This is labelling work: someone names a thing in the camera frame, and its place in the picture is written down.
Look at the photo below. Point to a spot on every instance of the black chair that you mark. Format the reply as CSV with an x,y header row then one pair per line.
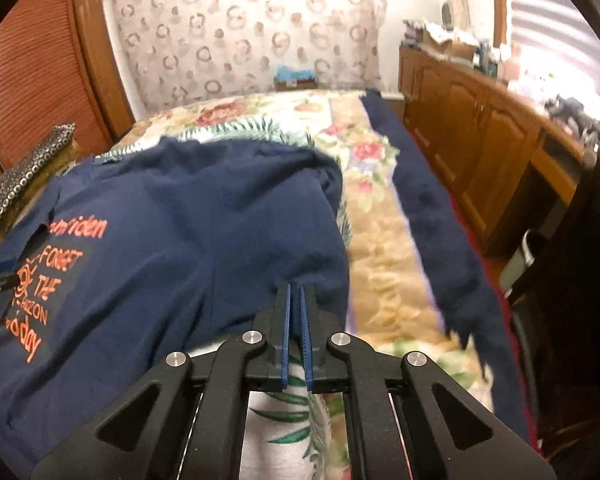
x,y
525,350

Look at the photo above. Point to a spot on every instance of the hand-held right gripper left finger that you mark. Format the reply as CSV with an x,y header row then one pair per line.
x,y
284,340

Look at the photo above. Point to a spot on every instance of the black device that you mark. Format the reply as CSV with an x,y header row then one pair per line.
x,y
580,120

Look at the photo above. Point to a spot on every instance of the navy blanket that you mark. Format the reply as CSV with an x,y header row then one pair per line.
x,y
430,200

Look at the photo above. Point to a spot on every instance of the blue box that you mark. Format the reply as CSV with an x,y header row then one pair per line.
x,y
295,77

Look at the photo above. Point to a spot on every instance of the navy t-shirt with orange print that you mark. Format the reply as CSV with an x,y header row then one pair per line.
x,y
180,240

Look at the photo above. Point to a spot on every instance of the cardboard box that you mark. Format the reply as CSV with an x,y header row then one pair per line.
x,y
447,45

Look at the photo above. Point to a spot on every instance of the white waste bin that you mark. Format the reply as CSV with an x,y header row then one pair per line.
x,y
527,265

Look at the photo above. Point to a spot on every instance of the white palm leaf print sheet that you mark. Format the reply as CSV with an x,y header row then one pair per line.
x,y
280,440

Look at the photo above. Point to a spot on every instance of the window blind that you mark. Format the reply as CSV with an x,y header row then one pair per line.
x,y
550,25

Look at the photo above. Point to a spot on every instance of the wooden cabinet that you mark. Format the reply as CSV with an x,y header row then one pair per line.
x,y
480,125

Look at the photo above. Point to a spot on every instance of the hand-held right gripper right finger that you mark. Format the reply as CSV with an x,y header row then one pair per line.
x,y
306,340

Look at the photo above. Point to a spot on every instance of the wooden louvred wardrobe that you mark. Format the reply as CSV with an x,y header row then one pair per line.
x,y
30,75

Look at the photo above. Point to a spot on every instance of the circle patterned wall cloth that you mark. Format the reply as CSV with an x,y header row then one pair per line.
x,y
240,25

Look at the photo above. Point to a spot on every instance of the floral blanket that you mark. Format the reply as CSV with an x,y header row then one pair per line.
x,y
380,240

